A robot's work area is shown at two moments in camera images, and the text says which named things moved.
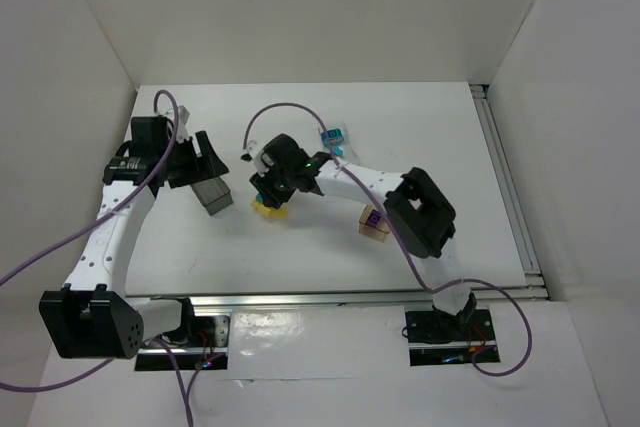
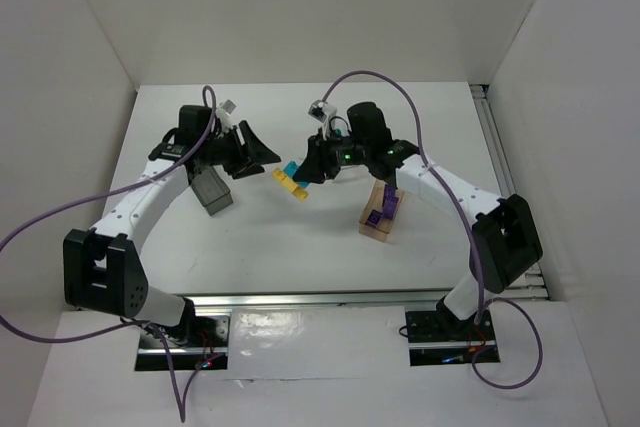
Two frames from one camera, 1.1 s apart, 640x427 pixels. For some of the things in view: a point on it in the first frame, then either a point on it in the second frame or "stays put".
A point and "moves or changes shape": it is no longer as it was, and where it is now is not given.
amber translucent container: x=376 y=233 stays put
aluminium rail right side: x=534 y=288 stays put
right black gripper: x=267 y=189 → x=323 y=155
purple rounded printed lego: x=373 y=218 moves or changes shape
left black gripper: x=198 y=163 → x=238 y=148
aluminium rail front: x=275 y=299 stays put
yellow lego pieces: x=274 y=213 moves or changes shape
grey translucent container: x=214 y=194 stays put
